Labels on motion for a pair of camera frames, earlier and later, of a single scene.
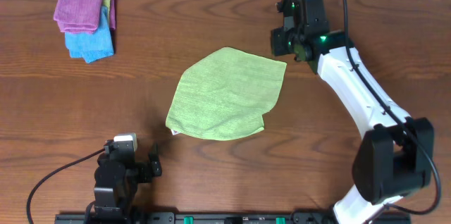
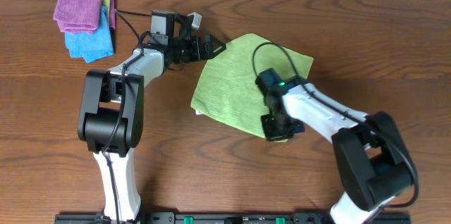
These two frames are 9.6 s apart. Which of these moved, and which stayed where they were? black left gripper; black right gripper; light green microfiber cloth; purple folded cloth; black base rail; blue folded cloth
Moved: black right gripper; black left gripper; light green microfiber cloth
Stayed: purple folded cloth; black base rail; blue folded cloth
